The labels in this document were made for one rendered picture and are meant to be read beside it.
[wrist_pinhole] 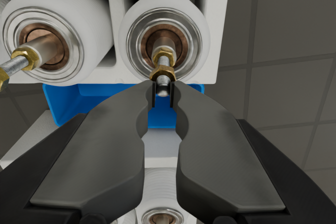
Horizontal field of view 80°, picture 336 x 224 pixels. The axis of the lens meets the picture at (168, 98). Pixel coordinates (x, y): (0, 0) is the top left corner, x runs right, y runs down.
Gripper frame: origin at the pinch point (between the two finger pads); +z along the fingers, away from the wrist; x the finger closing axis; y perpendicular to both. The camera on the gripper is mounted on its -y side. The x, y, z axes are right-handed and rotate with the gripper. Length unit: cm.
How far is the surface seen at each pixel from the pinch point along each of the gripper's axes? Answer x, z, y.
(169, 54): 0.4, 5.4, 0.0
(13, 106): -39, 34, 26
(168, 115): 1.6, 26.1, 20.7
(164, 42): 0.0, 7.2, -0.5
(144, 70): -2.0, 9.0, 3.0
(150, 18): -1.4, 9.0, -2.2
